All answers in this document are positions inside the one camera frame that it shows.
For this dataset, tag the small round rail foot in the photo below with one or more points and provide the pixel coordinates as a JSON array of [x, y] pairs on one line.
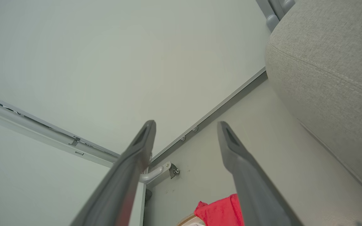
[[195, 128], [183, 138]]

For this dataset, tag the grey partition support leg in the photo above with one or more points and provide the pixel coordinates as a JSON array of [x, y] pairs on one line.
[[156, 174]]

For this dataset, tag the grey partition post with braces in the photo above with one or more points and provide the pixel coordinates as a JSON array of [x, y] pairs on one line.
[[273, 12]]

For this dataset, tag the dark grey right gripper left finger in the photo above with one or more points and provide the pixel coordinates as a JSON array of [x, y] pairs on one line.
[[118, 188]]

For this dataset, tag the grey partition bottom rail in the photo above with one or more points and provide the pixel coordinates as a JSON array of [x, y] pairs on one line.
[[212, 116]]

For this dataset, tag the grey fabric sofa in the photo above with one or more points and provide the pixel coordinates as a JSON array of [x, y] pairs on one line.
[[325, 78]]

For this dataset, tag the white cloth in basket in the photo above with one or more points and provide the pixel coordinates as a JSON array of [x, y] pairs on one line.
[[196, 224]]

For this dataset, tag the white laundry basket brown rim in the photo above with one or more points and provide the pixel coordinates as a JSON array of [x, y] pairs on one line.
[[187, 220]]

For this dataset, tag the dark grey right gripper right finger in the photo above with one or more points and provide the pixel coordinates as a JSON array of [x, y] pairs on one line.
[[253, 188]]

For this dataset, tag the red and white garment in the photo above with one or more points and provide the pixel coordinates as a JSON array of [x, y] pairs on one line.
[[222, 212]]

